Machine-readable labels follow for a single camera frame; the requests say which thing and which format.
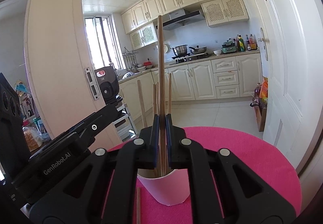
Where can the cream open door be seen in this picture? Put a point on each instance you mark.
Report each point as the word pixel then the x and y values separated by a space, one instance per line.
pixel 56 56

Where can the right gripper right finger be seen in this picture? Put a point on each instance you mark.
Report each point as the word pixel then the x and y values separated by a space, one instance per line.
pixel 184 153

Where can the cream lower kitchen cabinets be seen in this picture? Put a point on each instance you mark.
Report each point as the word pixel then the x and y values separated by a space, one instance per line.
pixel 216 77

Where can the cream upper kitchen cabinets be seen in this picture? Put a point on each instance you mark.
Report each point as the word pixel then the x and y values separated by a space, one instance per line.
pixel 138 20

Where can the pink cylindrical utensil cup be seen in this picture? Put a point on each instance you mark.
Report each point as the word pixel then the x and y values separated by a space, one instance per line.
pixel 171 189

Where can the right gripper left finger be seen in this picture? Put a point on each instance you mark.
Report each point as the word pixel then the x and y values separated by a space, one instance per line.
pixel 141 153

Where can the wooden chopstick on mat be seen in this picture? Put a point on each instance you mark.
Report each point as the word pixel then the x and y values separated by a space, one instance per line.
pixel 138 206

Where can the black range hood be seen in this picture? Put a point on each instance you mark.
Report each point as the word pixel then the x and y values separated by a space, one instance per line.
pixel 181 18

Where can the white door with handle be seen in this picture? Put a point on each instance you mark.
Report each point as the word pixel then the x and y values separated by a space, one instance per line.
pixel 288 34

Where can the dark wooden chopstick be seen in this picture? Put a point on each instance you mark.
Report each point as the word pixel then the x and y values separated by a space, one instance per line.
pixel 161 72

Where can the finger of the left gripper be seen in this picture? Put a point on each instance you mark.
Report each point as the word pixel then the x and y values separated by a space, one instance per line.
pixel 96 121

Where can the dark frying pan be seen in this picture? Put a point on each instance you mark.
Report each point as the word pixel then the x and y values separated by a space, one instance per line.
pixel 198 50

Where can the steel cooking pot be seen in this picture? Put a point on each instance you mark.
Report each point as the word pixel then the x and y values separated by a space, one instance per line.
pixel 180 51

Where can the pink round table mat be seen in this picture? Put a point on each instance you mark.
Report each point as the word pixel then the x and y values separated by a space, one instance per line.
pixel 254 182

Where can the cream kitchen cabinets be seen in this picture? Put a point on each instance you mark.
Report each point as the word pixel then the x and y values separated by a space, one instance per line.
pixel 138 20
pixel 216 77

